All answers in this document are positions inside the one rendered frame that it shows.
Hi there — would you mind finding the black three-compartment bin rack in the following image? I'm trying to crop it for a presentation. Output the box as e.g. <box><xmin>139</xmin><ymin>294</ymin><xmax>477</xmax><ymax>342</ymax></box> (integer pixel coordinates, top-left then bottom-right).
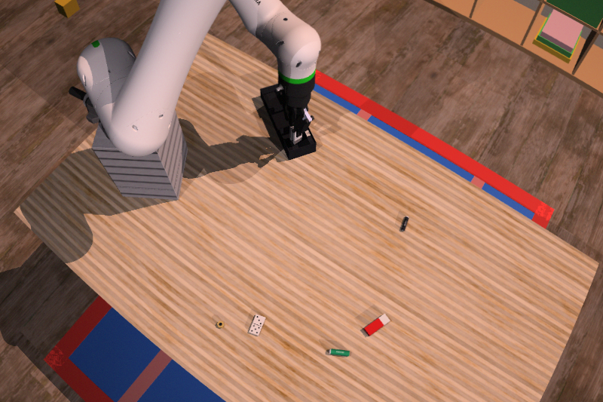
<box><xmin>260</xmin><ymin>84</ymin><xmax>317</xmax><ymax>160</ymax></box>

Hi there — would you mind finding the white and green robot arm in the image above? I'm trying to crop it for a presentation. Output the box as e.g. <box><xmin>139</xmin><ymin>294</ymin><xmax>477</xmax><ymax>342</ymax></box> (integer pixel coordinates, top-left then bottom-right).
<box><xmin>69</xmin><ymin>0</ymin><xmax>321</xmax><ymax>157</ymax></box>

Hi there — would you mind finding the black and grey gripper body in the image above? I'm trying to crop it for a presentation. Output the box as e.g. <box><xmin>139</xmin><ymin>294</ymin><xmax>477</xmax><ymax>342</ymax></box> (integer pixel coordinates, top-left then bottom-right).
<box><xmin>282</xmin><ymin>92</ymin><xmax>311</xmax><ymax>115</ymax></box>

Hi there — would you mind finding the red and white eraser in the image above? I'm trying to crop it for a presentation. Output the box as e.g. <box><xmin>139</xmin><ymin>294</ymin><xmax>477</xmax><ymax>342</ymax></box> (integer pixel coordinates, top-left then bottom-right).
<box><xmin>364</xmin><ymin>314</ymin><xmax>390</xmax><ymax>336</ymax></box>

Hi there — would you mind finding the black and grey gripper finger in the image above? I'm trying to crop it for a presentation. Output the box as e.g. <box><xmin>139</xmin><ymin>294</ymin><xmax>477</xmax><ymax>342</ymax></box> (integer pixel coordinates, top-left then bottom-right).
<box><xmin>292</xmin><ymin>108</ymin><xmax>314</xmax><ymax>144</ymax></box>
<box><xmin>279</xmin><ymin>91</ymin><xmax>294</xmax><ymax>141</ymax></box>

